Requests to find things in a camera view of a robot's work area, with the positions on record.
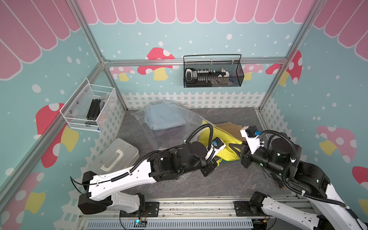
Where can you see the tan garment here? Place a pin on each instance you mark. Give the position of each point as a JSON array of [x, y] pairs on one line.
[[233, 129]]

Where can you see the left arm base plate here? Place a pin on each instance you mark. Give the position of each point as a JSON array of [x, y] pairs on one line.
[[149, 209]]

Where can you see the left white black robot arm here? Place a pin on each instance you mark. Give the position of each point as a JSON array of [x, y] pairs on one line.
[[103, 192]]

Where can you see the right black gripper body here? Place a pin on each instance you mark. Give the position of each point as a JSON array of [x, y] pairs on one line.
[[262, 157]]

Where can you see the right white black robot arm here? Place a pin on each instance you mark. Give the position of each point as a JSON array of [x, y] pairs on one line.
[[277, 153]]

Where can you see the black part in white basket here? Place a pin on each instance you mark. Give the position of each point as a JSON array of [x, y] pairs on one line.
[[93, 112]]

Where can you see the white black items in basket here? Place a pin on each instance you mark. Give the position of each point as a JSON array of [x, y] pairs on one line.
[[206, 78]]

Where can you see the white wire mesh basket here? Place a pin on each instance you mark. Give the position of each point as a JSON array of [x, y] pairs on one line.
[[89, 107]]

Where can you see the light blue folded garment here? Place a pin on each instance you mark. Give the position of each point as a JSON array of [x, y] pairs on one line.
[[163, 116]]

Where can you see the translucent plastic storage box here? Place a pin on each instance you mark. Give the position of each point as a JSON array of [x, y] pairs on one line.
[[119, 155]]

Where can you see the small green circuit board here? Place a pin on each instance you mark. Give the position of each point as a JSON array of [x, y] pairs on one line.
[[140, 223]]

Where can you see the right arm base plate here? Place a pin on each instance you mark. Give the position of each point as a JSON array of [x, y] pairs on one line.
[[248, 209]]

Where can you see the black wire mesh basket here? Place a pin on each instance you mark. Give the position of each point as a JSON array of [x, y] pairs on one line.
[[229, 62]]

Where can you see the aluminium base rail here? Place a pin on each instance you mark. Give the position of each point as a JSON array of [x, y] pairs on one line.
[[199, 213]]

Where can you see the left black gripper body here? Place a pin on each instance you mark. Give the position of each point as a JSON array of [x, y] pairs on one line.
[[205, 167]]

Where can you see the clear plastic vacuum bag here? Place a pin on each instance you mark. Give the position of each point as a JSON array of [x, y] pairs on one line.
[[182, 141]]

